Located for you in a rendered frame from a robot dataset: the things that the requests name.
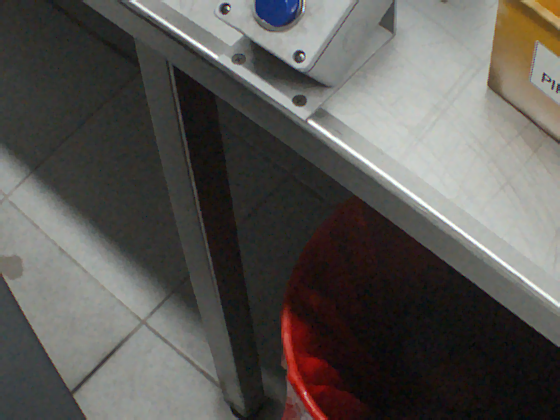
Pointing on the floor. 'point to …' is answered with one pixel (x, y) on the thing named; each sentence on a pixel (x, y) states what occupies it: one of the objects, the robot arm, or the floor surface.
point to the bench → (358, 160)
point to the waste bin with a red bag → (335, 404)
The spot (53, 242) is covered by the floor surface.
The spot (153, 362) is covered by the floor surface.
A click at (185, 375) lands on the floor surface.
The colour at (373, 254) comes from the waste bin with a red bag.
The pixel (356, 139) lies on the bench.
